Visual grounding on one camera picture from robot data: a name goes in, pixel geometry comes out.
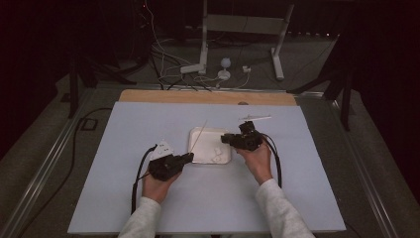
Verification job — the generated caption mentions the white cable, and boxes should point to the white cable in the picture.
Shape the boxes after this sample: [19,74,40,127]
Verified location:
[144,0,199,87]

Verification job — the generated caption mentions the white metal stand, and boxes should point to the white metal stand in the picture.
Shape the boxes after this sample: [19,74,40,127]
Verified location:
[197,0,295,81]

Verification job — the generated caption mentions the white power strip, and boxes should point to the white power strip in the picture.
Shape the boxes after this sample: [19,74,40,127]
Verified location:
[179,62,207,74]

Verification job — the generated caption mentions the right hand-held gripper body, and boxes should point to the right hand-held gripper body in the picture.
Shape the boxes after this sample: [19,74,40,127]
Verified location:
[232,114,272,153]

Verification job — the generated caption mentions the wooden table board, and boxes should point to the wooden table board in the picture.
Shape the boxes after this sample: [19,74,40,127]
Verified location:
[118,88,298,107]

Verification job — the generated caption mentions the person's left hand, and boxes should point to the person's left hand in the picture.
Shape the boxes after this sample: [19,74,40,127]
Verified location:
[141,171,181,204]

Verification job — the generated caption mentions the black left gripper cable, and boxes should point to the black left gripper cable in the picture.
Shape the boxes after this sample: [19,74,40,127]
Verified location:
[130,144,158,216]

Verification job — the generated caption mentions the white round device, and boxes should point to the white round device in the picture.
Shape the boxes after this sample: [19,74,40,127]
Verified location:
[217,57,233,81]

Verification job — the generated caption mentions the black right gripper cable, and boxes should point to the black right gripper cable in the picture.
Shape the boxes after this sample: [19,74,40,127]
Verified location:
[260,132,284,189]

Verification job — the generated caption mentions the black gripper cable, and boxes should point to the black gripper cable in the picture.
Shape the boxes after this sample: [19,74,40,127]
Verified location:
[130,144,158,216]
[260,132,284,189]

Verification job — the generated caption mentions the black floor socket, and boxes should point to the black floor socket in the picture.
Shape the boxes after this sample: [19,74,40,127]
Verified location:
[80,117,99,131]

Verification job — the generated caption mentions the aluminium floor rail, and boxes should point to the aluminium floor rail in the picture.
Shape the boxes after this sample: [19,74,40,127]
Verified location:
[0,86,97,238]
[325,98,402,238]

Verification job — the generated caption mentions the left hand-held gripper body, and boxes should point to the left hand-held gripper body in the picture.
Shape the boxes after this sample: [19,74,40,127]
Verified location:
[148,140,186,182]

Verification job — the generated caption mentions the pale blue table mat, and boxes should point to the pale blue table mat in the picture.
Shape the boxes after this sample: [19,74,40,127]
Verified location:
[67,100,347,236]

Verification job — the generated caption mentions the person's right hand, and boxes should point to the person's right hand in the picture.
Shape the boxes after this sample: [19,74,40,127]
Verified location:
[235,142,274,186]

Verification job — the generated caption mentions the white rectangular tray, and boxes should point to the white rectangular tray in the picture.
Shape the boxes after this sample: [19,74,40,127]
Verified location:
[187,126,233,166]

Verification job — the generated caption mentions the black floor cable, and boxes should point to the black floor cable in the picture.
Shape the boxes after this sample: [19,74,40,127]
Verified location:
[18,106,114,237]

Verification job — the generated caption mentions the black stand legs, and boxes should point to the black stand legs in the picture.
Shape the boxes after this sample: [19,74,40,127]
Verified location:
[286,34,356,132]
[66,54,138,119]

